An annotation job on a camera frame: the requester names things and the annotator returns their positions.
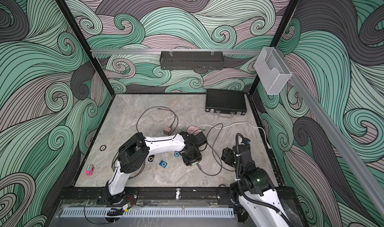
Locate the blue mp3 player near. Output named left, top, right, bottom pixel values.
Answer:
left=159, top=161, right=168, bottom=168

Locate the aluminium rail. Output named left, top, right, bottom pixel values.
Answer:
left=90, top=48, right=262, bottom=56
left=277, top=50, right=384, bottom=217

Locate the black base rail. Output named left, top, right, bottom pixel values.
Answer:
left=59, top=186, right=298, bottom=201

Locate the clear acrylic wall holder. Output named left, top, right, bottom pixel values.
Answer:
left=254, top=47, right=292, bottom=95

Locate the pink toy car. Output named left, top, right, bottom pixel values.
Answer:
left=86, top=165, right=94, bottom=176

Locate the black hard case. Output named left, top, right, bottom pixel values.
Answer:
left=205, top=89, right=247, bottom=119

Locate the black wall shelf tray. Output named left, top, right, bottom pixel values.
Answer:
left=160, top=51, right=224, bottom=70

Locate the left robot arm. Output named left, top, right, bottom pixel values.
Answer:
left=107, top=132, right=207, bottom=197

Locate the pink charger adapter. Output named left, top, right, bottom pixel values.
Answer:
left=163, top=127, right=172, bottom=136

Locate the aluminium rail back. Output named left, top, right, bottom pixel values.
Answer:
left=90, top=48, right=262, bottom=56

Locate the aluminium rail right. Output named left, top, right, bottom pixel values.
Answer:
left=277, top=50, right=384, bottom=217

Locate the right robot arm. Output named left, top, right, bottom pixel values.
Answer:
left=221, top=133, right=293, bottom=227

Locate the pink power strip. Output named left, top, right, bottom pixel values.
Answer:
left=187, top=126, right=199, bottom=133

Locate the white power strip cord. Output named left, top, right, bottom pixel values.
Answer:
left=197, top=121, right=272, bottom=150

